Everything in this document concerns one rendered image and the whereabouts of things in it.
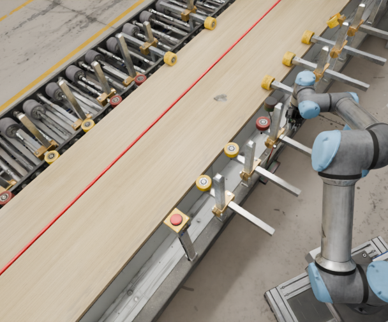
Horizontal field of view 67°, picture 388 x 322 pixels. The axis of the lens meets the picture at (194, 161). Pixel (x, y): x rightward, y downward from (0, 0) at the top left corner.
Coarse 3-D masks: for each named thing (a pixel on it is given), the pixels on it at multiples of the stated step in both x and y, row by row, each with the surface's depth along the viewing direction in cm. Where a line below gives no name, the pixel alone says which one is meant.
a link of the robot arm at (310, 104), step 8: (304, 88) 118; (312, 88) 118; (304, 96) 116; (312, 96) 115; (320, 96) 115; (328, 96) 115; (304, 104) 115; (312, 104) 113; (320, 104) 115; (328, 104) 114; (304, 112) 115; (312, 112) 115
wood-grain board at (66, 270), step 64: (256, 0) 230; (320, 0) 222; (192, 64) 199; (256, 64) 192; (128, 128) 175; (192, 128) 170; (64, 192) 156; (128, 192) 152; (0, 256) 141; (64, 256) 138; (128, 256) 135; (0, 320) 126; (64, 320) 123
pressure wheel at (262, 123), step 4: (260, 120) 167; (264, 120) 167; (268, 120) 166; (256, 124) 167; (260, 124) 166; (264, 124) 166; (268, 124) 165; (260, 128) 166; (264, 128) 165; (268, 128) 167; (260, 132) 175
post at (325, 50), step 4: (324, 48) 160; (328, 48) 159; (324, 52) 161; (328, 52) 161; (320, 56) 164; (324, 56) 163; (320, 60) 166; (324, 60) 164; (320, 64) 168; (324, 64) 168; (316, 68) 172; (320, 68) 170; (320, 72) 172; (316, 84) 180; (316, 88) 184
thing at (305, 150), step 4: (264, 132) 170; (268, 132) 168; (280, 136) 165; (284, 140) 164; (288, 140) 163; (292, 140) 163; (288, 144) 164; (292, 144) 162; (296, 144) 161; (300, 144) 161; (296, 148) 162; (300, 148) 160; (304, 148) 160; (308, 148) 159; (304, 152) 160; (308, 152) 158; (308, 156) 160
